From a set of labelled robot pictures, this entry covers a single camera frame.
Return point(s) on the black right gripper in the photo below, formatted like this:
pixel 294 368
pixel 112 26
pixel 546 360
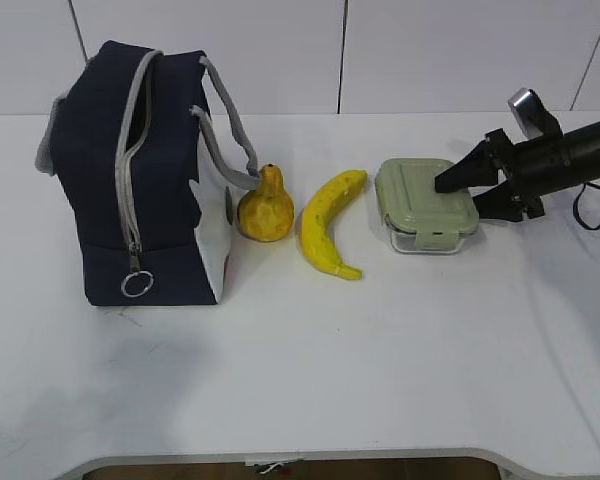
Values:
pixel 525 165

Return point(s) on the green lidded glass container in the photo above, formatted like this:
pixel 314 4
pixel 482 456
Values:
pixel 418 219

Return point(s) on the yellow banana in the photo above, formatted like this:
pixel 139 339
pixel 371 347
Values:
pixel 329 201

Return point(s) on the yellow pear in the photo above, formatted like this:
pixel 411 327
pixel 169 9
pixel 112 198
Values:
pixel 267 213

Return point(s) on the navy blue lunch bag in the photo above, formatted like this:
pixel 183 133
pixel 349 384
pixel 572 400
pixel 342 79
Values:
pixel 148 148

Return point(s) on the white tag under table edge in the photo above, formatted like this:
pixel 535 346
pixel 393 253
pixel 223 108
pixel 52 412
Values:
pixel 264 466

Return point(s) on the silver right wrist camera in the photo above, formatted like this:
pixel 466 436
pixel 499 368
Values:
pixel 529 113

